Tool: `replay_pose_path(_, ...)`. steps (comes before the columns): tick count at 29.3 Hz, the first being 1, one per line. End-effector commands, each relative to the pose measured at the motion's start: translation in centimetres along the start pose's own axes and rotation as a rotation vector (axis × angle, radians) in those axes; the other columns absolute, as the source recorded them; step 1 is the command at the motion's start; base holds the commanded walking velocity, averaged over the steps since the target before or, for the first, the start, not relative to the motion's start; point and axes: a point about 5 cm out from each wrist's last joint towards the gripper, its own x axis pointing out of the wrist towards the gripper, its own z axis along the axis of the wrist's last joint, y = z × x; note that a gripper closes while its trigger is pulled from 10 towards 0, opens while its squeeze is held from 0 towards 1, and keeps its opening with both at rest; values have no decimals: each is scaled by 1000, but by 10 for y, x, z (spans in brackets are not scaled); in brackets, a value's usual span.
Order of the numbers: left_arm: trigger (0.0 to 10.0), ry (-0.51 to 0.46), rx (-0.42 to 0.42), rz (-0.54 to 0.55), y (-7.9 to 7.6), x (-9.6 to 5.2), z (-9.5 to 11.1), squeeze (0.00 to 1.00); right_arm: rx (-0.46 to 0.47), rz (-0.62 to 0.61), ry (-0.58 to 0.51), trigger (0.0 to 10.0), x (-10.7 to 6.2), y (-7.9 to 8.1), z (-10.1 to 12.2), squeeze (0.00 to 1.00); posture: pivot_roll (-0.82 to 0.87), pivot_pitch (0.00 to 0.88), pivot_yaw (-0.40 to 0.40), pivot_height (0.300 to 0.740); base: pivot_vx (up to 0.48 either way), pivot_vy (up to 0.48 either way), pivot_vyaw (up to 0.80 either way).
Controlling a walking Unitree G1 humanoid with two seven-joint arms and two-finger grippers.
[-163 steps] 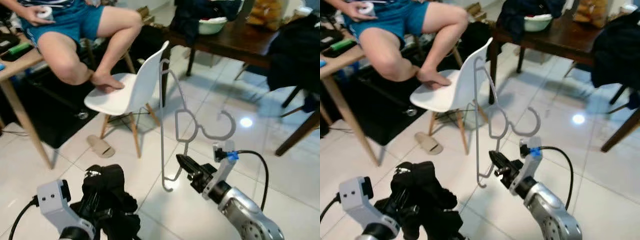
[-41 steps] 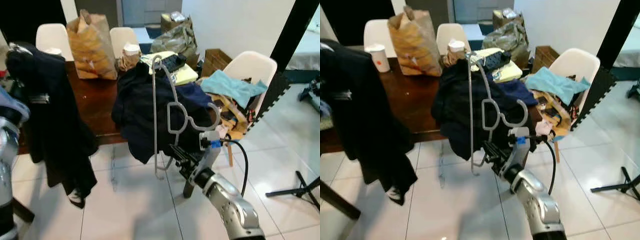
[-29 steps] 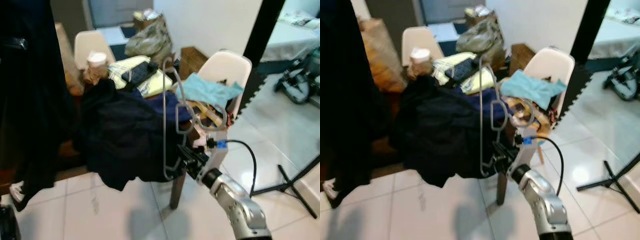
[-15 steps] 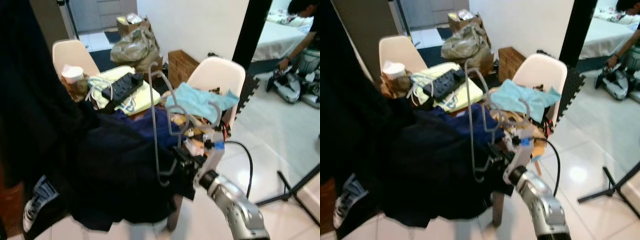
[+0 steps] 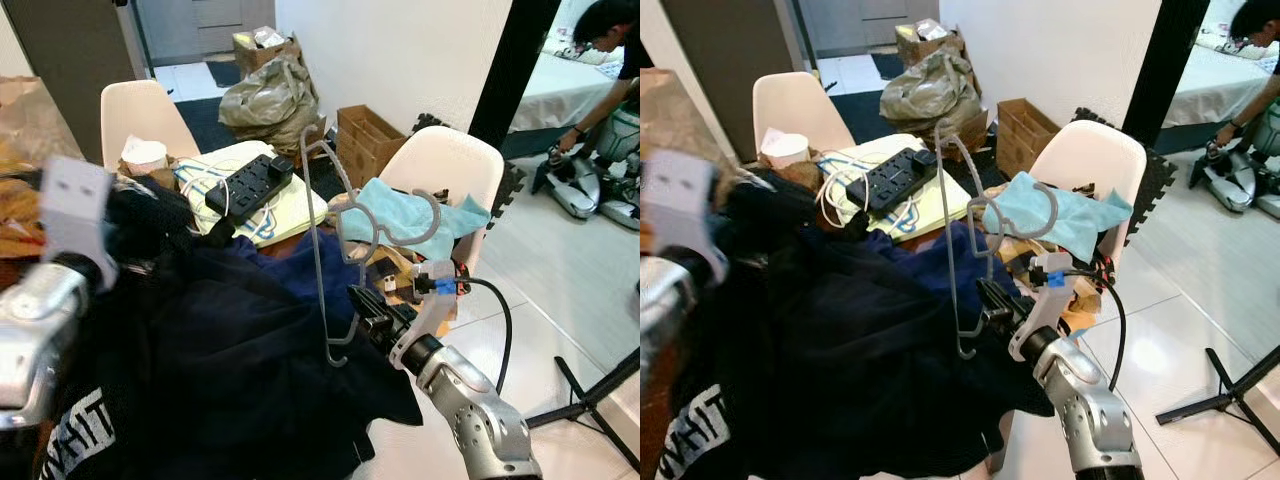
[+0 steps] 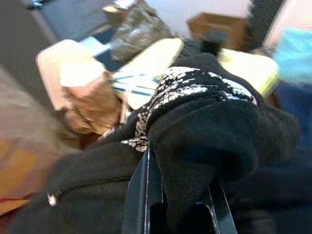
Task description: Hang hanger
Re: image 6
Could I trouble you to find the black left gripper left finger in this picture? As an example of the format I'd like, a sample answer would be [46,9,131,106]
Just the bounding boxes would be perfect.
[123,146,164,234]

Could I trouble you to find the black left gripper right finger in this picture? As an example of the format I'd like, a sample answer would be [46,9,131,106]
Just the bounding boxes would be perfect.
[194,179,238,234]

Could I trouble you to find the dark fleece garment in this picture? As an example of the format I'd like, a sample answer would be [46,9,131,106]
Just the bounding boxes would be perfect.
[46,39,312,234]

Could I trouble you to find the brown fuzzy garment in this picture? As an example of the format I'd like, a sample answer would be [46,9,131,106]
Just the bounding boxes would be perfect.
[58,72,125,147]

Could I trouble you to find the white blue striped cloth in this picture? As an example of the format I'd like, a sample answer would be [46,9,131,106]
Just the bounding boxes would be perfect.
[111,72,163,96]

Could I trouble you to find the dark blue cloth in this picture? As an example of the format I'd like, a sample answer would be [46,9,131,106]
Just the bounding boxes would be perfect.
[275,81,312,149]

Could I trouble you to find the orange cloth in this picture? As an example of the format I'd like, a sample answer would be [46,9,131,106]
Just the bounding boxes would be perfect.
[0,195,32,216]

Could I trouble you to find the grey brown cloth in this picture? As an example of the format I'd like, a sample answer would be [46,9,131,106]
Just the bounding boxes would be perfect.
[0,67,64,200]

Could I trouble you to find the pale yellow cushion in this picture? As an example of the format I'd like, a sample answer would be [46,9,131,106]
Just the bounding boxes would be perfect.
[117,38,280,110]

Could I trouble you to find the olive plastic bag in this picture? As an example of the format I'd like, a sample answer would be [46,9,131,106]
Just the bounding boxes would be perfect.
[111,2,173,63]

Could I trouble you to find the teal cloth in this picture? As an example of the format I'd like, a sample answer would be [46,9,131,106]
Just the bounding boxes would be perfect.
[272,26,312,85]

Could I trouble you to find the brown cardboard box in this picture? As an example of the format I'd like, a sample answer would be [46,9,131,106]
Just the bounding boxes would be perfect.
[187,12,251,52]

